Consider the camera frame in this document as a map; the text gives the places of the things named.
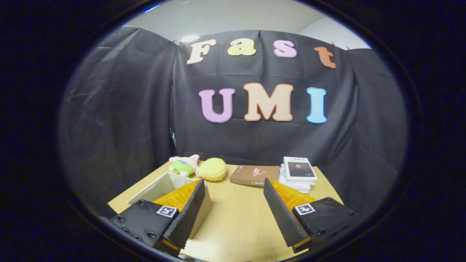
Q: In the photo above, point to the black backdrop cloth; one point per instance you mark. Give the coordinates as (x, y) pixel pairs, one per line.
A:
(127, 109)

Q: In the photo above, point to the brown book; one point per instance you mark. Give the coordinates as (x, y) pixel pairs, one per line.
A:
(253, 174)

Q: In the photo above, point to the stack of white books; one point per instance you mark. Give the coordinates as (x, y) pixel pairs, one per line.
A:
(296, 185)

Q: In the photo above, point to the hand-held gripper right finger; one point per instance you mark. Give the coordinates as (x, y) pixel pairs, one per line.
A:
(282, 218)

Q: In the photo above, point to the pink star plush toy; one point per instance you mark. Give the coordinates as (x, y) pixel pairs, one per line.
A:
(184, 165)

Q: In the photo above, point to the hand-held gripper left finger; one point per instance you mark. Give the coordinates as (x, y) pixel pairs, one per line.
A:
(189, 214)

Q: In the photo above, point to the white portrait cover book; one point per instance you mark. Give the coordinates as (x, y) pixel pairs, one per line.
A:
(299, 168)

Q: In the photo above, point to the round yellow plush toy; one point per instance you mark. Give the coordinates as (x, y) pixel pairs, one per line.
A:
(213, 169)

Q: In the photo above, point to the beige storage box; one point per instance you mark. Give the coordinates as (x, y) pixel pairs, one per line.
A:
(160, 187)

